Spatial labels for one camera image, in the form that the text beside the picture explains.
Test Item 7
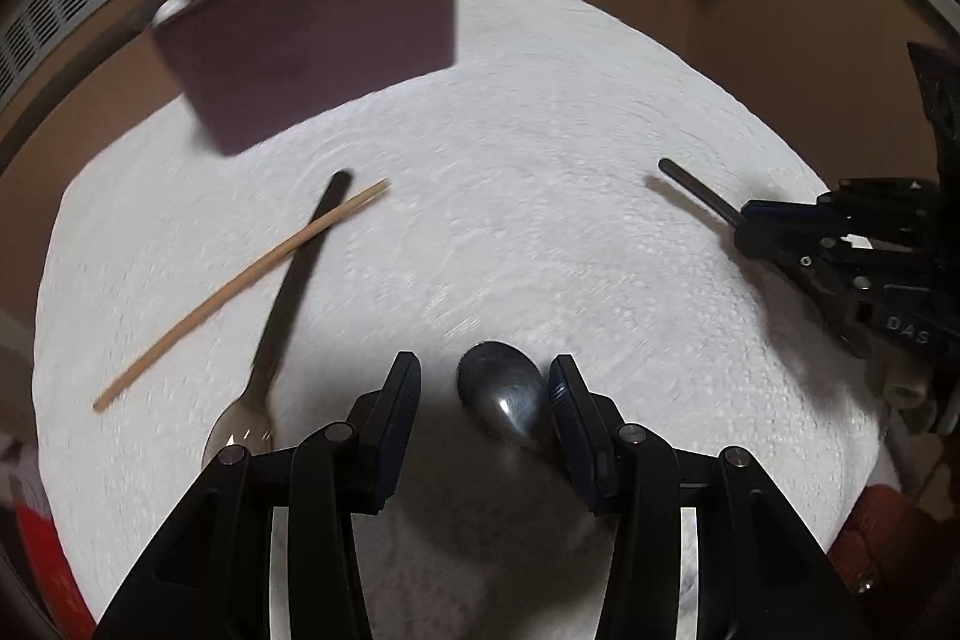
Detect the red floor mat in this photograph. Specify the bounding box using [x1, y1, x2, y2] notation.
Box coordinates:
[14, 503, 96, 640]

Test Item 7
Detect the wooden chopstick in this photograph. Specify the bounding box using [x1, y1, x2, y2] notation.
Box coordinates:
[91, 179, 391, 413]

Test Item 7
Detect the purple utensil holder box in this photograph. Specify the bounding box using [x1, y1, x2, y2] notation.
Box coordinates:
[151, 0, 455, 156]

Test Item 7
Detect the white lace tablecloth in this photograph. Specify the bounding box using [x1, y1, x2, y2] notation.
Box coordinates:
[32, 0, 882, 638]

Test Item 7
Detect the smiley face steel spoon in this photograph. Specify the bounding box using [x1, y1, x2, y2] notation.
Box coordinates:
[455, 341, 553, 455]

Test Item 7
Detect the black handled steel spoon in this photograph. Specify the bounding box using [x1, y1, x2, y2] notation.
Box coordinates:
[200, 169, 355, 470]

